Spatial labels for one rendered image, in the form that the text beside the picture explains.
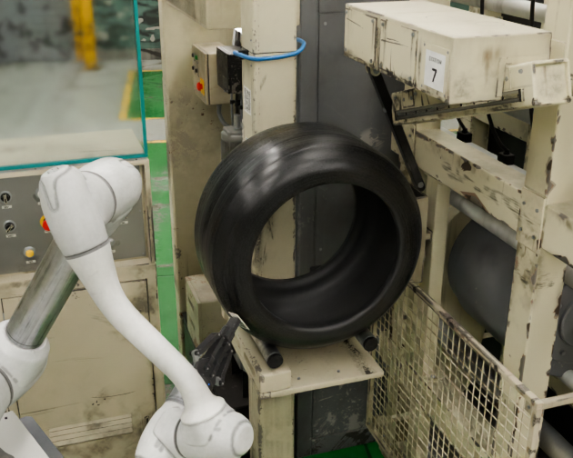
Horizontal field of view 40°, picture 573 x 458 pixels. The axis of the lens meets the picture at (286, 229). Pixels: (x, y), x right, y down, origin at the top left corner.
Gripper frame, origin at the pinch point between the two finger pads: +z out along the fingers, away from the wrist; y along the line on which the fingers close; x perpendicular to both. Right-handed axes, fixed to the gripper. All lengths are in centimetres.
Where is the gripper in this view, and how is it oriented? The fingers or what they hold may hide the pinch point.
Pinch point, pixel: (229, 329)
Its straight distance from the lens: 203.8
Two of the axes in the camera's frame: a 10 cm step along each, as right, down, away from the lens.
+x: 7.9, -1.1, -6.1
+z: 4.0, -6.7, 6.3
